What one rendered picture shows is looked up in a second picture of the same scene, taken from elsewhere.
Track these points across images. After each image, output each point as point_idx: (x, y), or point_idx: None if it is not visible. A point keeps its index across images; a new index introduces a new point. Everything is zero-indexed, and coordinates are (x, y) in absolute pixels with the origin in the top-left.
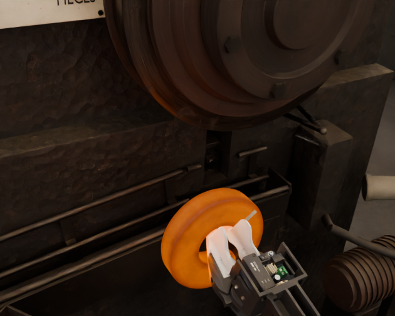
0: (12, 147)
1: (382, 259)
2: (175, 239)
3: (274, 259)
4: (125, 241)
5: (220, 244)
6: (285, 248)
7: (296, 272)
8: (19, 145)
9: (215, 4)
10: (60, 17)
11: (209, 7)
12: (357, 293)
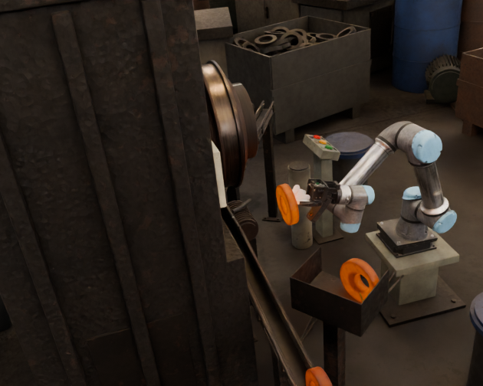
0: (229, 242)
1: (242, 210)
2: (297, 204)
3: (313, 182)
4: None
5: (300, 195)
6: (310, 179)
7: (317, 181)
8: (227, 240)
9: (254, 130)
10: None
11: (251, 133)
12: (254, 224)
